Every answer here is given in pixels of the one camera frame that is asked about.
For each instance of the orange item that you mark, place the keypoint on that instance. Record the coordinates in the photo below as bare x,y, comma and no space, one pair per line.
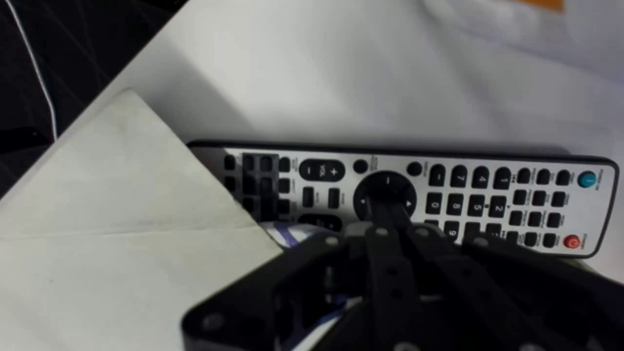
543,5

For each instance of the cream paper sheets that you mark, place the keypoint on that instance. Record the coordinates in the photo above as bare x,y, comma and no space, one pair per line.
110,241

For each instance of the silver black remote control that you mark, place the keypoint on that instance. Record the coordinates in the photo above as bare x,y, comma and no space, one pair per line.
508,192

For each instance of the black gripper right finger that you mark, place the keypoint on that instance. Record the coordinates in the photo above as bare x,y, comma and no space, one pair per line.
494,293

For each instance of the white plastic box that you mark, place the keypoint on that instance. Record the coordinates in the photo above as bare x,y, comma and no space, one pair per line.
533,40

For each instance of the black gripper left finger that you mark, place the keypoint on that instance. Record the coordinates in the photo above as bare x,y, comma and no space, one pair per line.
305,293

